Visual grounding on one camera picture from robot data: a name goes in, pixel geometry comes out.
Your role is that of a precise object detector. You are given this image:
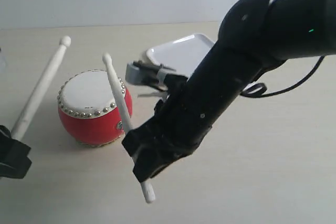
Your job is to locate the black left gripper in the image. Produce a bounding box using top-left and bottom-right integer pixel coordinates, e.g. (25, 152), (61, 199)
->
(1, 125), (32, 179)

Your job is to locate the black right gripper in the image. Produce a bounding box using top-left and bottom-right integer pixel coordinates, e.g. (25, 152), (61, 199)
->
(122, 74), (212, 182)

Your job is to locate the white drumstick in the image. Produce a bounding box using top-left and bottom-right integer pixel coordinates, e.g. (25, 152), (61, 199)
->
(11, 36), (71, 141)
(102, 52), (156, 204)

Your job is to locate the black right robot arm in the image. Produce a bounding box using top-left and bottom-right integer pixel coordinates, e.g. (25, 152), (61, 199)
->
(122, 0), (335, 182)

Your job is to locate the red small drum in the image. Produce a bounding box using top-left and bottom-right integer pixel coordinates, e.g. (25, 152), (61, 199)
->
(57, 69), (124, 147)

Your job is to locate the white plastic tray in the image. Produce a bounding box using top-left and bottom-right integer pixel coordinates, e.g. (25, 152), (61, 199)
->
(145, 33), (214, 91)

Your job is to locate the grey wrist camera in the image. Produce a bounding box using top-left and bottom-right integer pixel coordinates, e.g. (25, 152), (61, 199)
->
(124, 60), (176, 91)

